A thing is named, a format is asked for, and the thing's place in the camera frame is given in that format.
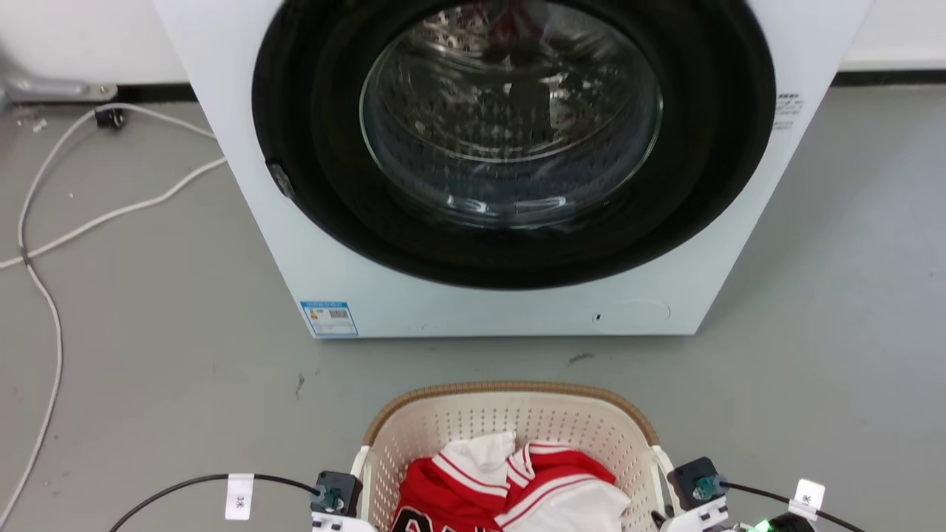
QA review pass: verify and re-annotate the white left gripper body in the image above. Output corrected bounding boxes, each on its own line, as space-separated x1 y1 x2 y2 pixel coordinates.
310 511 378 532

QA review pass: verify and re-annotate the white green right gripper body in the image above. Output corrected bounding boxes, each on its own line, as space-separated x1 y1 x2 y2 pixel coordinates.
659 497 818 532

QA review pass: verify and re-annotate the beige plastic laundry basket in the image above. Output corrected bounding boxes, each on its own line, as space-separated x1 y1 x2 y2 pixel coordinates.
350 381 678 532

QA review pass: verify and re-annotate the red white striped jersey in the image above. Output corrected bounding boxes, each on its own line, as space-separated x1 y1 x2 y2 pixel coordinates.
389 440 619 532

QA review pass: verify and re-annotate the white garment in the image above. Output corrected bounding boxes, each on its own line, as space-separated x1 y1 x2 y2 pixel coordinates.
497 480 633 532

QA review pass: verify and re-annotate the blue energy label sticker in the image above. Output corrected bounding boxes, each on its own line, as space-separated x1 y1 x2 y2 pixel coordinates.
300 300 360 339

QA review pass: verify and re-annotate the white front-loading washing machine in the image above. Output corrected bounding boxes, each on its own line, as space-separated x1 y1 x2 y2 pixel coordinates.
152 0 874 340

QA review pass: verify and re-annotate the black round washing machine door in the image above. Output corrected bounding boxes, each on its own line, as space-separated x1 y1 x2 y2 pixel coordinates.
251 0 777 290

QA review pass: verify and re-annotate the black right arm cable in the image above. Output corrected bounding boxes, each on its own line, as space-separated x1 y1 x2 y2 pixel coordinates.
721 480 870 532

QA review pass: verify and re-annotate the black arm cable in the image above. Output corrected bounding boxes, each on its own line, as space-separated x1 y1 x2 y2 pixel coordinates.
721 480 870 532
109 473 323 532

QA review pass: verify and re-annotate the white cable tag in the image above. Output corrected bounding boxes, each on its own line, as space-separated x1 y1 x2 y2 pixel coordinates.
787 478 827 522
225 473 256 522

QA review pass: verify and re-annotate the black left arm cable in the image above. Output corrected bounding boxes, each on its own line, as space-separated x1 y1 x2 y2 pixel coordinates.
109 473 323 532

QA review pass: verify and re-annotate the long white floor cable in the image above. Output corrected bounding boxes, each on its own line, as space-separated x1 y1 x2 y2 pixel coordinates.
0 103 217 527

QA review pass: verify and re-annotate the grey metal bracket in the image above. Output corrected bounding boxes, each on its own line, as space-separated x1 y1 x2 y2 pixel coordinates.
0 43 119 105

